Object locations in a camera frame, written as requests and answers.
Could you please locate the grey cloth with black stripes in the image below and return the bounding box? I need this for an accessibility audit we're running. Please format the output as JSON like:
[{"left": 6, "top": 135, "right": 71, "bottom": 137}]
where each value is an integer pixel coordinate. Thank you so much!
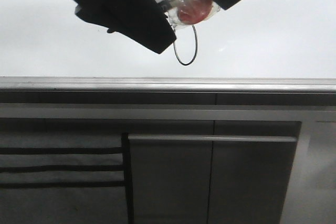
[{"left": 1, "top": 134, "right": 134, "bottom": 223}]

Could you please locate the white whiteboard with metal frame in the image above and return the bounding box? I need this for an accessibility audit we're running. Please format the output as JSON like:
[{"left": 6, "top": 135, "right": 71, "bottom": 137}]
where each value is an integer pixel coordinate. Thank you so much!
[{"left": 1, "top": 0, "right": 335, "bottom": 91}]

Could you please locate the white whiteboard marker with tape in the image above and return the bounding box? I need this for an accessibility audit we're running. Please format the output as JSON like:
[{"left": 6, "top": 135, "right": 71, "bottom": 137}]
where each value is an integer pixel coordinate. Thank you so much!
[{"left": 155, "top": 0, "right": 221, "bottom": 29}]

